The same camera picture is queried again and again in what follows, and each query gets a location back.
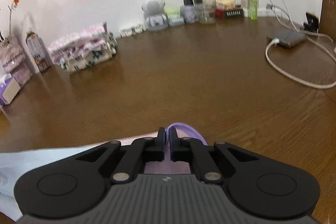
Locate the pink blue mesh vest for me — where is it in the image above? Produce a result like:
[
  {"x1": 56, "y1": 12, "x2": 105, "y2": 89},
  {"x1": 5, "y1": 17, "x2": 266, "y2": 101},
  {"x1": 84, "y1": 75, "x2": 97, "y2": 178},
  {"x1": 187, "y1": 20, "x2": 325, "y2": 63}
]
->
[{"x1": 0, "y1": 123, "x2": 210, "y2": 223}]

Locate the black phone stand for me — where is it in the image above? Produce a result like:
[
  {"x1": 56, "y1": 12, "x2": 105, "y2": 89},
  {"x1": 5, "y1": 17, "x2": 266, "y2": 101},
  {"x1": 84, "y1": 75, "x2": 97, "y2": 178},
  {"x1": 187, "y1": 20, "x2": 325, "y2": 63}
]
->
[{"x1": 304, "y1": 12, "x2": 321, "y2": 33}]

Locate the pink floral folded cloth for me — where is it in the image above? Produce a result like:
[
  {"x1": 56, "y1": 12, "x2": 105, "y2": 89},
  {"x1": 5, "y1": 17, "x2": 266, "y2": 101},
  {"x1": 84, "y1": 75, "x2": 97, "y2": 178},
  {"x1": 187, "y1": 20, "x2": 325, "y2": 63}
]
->
[{"x1": 48, "y1": 22, "x2": 109, "y2": 52}]

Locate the purple ruffled folded cloth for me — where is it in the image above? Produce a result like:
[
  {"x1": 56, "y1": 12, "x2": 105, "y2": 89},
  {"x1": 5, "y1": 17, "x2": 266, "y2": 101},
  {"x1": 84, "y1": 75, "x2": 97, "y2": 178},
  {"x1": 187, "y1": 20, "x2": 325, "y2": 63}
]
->
[{"x1": 51, "y1": 37, "x2": 111, "y2": 62}]

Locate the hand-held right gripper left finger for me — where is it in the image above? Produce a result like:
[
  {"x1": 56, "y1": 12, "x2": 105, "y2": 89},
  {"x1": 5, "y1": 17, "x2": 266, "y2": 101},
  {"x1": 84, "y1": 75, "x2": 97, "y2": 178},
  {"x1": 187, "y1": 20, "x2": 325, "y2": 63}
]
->
[{"x1": 76, "y1": 127, "x2": 166, "y2": 185}]

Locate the brown wooden board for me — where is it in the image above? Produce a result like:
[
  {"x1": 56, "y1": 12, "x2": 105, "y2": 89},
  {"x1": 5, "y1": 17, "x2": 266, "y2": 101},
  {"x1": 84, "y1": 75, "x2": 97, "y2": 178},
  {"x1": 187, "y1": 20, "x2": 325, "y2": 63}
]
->
[{"x1": 320, "y1": 0, "x2": 336, "y2": 43}]

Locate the red flat box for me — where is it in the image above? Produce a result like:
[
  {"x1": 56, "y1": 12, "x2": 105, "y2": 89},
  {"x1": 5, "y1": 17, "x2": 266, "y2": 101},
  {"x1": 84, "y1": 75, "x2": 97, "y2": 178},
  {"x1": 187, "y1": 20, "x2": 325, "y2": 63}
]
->
[{"x1": 215, "y1": 7, "x2": 244, "y2": 20}]

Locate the smartphone with white cable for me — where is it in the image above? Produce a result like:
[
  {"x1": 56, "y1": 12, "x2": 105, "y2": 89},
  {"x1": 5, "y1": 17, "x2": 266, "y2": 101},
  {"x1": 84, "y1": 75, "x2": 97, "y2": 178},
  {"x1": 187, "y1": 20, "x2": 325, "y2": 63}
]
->
[{"x1": 265, "y1": 32, "x2": 336, "y2": 88}]

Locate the folded floral cloth stack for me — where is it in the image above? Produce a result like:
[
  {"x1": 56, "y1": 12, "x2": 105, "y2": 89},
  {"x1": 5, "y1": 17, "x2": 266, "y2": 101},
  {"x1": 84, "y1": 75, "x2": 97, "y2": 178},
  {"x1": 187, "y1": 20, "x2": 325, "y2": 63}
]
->
[{"x1": 60, "y1": 32, "x2": 118, "y2": 74}]

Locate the small white box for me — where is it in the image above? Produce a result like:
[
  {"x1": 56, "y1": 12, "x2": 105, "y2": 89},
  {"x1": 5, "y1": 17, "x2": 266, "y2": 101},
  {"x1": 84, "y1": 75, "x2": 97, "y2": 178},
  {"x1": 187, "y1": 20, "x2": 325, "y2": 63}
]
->
[{"x1": 168, "y1": 16, "x2": 184, "y2": 27}]

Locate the white looped cable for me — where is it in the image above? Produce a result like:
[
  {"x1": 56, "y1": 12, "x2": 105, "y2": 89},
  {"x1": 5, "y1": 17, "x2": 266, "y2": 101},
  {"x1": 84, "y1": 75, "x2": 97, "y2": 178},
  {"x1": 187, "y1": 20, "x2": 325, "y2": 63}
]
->
[{"x1": 244, "y1": 0, "x2": 307, "y2": 33}]

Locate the purple tissue pack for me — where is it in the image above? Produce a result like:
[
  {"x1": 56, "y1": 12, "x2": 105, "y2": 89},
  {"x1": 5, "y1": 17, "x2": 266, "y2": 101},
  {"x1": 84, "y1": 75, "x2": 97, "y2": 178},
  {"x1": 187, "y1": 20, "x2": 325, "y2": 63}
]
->
[{"x1": 0, "y1": 74, "x2": 21, "y2": 106}]

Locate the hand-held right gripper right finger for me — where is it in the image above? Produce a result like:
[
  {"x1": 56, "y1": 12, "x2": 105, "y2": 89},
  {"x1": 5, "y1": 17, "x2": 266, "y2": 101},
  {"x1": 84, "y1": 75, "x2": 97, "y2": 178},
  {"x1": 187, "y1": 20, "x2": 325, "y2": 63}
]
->
[{"x1": 168, "y1": 128, "x2": 259, "y2": 185}]

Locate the white robot speaker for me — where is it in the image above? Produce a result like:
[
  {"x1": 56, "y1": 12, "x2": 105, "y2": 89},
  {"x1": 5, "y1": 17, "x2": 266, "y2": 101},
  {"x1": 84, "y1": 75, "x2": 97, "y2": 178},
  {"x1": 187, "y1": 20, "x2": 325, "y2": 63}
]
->
[{"x1": 141, "y1": 0, "x2": 168, "y2": 30}]

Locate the grey tin can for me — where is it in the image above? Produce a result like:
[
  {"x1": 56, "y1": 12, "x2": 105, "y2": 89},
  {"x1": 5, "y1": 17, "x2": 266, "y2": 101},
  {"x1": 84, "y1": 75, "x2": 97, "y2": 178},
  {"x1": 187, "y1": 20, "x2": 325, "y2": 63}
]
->
[{"x1": 180, "y1": 5, "x2": 198, "y2": 24}]

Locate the tea bottle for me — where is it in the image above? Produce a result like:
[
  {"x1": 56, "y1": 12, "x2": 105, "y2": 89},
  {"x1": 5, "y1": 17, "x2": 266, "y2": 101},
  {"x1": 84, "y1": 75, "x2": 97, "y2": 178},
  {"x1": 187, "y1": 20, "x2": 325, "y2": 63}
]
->
[{"x1": 25, "y1": 31, "x2": 51, "y2": 72}]

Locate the clear glass cup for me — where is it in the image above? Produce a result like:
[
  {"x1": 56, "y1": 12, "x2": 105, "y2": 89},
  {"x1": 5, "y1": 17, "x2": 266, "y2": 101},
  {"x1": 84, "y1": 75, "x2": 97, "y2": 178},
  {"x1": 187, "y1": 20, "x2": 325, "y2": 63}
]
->
[{"x1": 194, "y1": 0, "x2": 217, "y2": 24}]

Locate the fuzzy pink vase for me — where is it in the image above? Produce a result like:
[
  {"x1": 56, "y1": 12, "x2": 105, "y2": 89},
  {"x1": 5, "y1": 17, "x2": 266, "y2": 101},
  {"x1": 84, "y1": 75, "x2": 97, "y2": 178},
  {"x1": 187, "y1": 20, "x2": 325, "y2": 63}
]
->
[{"x1": 0, "y1": 35, "x2": 33, "y2": 88}]

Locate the green spray bottle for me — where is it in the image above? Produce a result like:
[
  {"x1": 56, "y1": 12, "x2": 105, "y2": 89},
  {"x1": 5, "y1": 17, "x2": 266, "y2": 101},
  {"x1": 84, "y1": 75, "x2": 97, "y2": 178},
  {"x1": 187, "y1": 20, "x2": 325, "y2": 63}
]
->
[{"x1": 248, "y1": 0, "x2": 259, "y2": 20}]

